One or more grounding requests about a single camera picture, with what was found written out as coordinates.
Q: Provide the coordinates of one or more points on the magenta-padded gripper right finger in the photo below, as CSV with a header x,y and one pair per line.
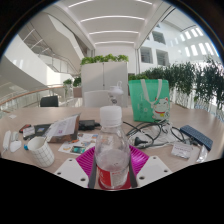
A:
x,y
153,170

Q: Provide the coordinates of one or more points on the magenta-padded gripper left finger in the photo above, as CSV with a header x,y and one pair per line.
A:
x,y
71,171

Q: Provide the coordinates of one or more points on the clear red-labelled water bottle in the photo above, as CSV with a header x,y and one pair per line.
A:
x,y
112,150

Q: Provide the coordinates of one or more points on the colourful sticker sheet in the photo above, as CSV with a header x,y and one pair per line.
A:
x,y
78,146

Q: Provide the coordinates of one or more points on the black power plug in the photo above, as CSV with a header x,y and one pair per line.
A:
x,y
140,141

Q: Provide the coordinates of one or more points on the white flat packet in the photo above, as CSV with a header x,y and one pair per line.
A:
x,y
181,150

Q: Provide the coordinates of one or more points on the white grid-pattern mug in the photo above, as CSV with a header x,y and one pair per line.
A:
x,y
41,152

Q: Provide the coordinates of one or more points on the open booklet with white pages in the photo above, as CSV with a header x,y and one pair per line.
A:
x,y
63,128

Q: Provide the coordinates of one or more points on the black charger block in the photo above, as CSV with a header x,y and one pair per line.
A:
x,y
87,125

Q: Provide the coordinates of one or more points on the clear plastic packet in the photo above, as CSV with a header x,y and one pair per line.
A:
x,y
202,154

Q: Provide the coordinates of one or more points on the small blue-green item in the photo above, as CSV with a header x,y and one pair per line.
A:
x,y
26,147

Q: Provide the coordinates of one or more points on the black notebook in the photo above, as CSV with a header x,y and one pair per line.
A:
x,y
41,129

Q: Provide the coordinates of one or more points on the dark blue keyboard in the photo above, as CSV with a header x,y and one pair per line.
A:
x,y
196,136

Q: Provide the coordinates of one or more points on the white card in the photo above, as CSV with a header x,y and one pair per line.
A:
x,y
29,131

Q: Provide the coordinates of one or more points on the white computer mouse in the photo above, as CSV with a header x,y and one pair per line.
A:
x,y
15,146

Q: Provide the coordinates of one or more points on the small red and black device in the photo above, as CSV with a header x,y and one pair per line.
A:
x,y
24,128

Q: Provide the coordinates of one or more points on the green cat-print tote bag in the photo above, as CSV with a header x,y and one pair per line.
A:
x,y
146,100

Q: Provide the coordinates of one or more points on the white power strip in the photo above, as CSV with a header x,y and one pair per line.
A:
x,y
6,140

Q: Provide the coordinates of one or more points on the black chair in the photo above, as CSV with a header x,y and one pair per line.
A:
x,y
49,101

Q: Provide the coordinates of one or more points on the white chair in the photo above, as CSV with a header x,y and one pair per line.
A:
x,y
96,99

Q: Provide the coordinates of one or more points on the small white paper note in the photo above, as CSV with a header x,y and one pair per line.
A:
x,y
12,116

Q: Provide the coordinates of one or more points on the brown planter box with plant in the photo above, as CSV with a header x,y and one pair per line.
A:
x,y
77,88

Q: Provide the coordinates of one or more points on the glass railing with wooden handrail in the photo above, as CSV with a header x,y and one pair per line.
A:
x,y
26,96

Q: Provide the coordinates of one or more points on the small potted plant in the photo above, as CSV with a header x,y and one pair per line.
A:
x,y
67,83

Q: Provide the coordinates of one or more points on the white cabinet topped with plants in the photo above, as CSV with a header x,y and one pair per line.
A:
x,y
100,76

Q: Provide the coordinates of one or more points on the row of green plants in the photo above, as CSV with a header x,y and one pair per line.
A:
x,y
186,76

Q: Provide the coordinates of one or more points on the ceiling light strips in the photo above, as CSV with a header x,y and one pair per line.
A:
x,y
113,31

